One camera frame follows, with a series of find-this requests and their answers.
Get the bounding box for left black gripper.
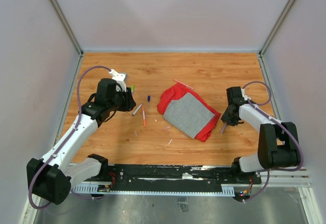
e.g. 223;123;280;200
108;86;137;112

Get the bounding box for purple pen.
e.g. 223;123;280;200
221;122;227;134

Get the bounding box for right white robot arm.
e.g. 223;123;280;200
221;87;304;183

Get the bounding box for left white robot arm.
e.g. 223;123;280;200
26;75;136;210

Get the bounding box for orange highlighter pen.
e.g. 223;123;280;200
142;104;146;127

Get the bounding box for white marker blue end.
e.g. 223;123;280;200
132;103;143;116

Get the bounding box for red and grey cloth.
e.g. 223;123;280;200
157;83;221;142

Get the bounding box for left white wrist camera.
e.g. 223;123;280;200
109;69;128;92

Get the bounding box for white slotted cable duct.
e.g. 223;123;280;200
71;183;236;197

